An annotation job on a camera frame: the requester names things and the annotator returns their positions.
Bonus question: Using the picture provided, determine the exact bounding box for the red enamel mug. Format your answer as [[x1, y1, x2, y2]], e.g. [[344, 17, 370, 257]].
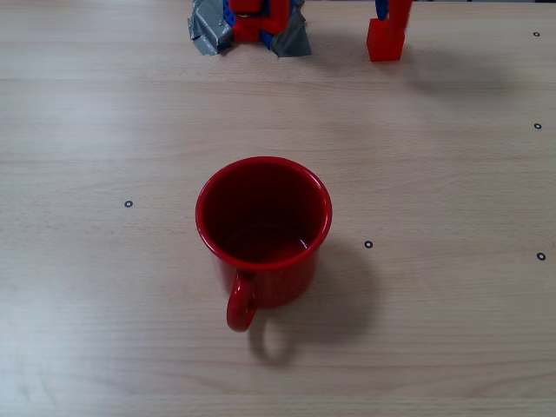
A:
[[195, 156, 334, 334]]

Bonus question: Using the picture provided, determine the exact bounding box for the red plastic block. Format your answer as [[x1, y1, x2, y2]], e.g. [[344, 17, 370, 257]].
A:
[[366, 17, 407, 63]]

